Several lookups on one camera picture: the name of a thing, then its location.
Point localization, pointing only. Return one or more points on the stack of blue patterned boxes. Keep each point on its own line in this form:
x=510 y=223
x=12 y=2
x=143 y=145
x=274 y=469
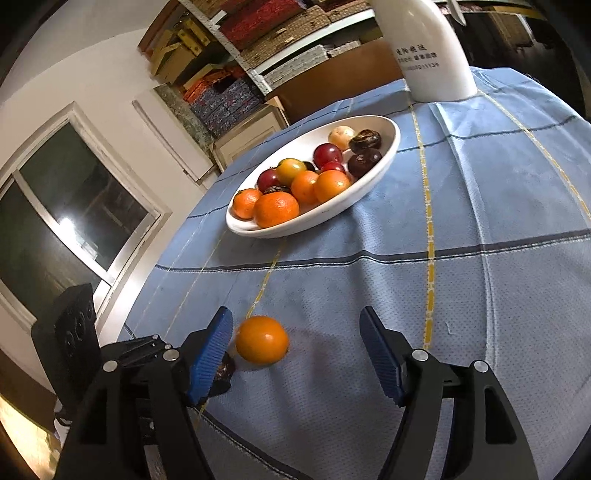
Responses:
x=221 y=106

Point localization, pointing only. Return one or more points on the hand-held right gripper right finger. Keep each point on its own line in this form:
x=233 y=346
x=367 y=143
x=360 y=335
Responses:
x=383 y=355

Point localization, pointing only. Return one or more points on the brown wooden board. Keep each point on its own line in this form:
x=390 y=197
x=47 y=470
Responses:
x=332 y=78

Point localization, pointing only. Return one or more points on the orange patterned boxes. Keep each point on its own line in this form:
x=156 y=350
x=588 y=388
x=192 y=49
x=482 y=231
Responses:
x=203 y=85

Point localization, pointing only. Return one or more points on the small red plum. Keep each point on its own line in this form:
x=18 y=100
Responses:
x=333 y=167

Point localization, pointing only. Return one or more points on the pale framed picture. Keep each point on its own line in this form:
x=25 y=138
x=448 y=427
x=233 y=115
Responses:
x=244 y=138

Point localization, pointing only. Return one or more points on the white thermos jug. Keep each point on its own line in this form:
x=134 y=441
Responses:
x=429 y=60

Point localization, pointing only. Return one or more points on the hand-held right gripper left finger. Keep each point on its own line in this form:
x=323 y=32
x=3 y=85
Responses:
x=210 y=355

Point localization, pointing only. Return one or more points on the blue checked tablecloth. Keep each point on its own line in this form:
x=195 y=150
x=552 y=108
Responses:
x=461 y=277

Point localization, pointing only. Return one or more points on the large mandarin orange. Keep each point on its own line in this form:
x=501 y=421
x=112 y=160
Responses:
x=276 y=210

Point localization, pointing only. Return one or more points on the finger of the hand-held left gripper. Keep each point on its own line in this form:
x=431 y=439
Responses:
x=136 y=347

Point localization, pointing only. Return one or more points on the stack of white patterned boxes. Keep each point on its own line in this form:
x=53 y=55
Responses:
x=304 y=62

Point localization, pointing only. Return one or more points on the green marbled panel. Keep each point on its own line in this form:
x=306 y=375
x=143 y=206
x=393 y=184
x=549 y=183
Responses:
x=180 y=110

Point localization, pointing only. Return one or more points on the yellow passion fruit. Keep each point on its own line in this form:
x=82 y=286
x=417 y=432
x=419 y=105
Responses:
x=341 y=135

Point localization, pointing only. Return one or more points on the yellowish small orange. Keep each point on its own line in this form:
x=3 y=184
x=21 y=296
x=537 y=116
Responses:
x=291 y=170

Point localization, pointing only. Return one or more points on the white framed window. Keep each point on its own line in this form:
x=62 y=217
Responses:
x=69 y=207

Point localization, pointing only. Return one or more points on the stack of woven boxes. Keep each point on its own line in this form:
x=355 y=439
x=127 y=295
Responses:
x=304 y=23

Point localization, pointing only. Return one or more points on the dark passion fruit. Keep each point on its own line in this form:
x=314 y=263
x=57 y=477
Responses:
x=225 y=369
x=365 y=140
x=364 y=164
x=276 y=189
x=309 y=165

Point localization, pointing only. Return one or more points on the white oval plate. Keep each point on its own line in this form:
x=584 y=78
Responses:
x=323 y=213

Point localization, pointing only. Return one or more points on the white metal shelf rack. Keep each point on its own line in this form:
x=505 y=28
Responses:
x=261 y=82

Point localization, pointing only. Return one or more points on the yellow cardboard boxes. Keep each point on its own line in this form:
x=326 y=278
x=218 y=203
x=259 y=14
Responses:
x=178 y=57

